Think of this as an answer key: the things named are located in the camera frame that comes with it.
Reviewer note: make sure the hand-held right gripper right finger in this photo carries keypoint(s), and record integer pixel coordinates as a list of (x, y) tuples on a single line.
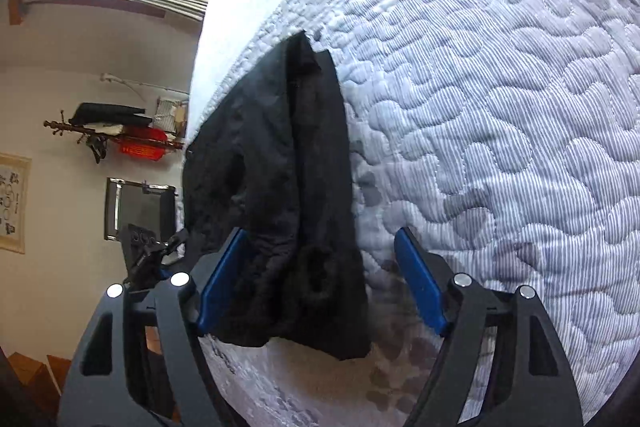
[(420, 287)]

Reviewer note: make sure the white wall pipe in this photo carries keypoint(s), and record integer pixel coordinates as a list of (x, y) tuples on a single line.
[(145, 84)]

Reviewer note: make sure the wooden coat stand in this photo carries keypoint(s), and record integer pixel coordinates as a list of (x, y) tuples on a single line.
[(65, 126)]

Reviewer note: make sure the framed wall picture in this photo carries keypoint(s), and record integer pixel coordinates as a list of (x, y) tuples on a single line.
[(12, 202)]

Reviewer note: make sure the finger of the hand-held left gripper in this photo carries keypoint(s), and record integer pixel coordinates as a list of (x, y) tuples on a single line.
[(172, 246)]

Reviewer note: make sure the red cloth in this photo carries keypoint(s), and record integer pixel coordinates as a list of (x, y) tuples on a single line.
[(142, 147)]

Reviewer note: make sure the black pants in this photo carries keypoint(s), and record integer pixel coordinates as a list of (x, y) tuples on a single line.
[(280, 167)]

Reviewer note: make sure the grey quilted bedspread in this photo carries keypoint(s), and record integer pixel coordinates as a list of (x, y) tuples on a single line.
[(475, 107)]

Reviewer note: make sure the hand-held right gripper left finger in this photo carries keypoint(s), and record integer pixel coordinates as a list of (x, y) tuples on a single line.
[(222, 287)]

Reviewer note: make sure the black garment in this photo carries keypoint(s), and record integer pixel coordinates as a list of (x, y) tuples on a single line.
[(107, 113)]

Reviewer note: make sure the black mesh chrome chair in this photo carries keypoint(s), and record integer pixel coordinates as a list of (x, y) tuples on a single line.
[(140, 204)]

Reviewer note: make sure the brown wooden furniture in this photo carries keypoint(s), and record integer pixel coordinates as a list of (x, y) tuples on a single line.
[(40, 377)]

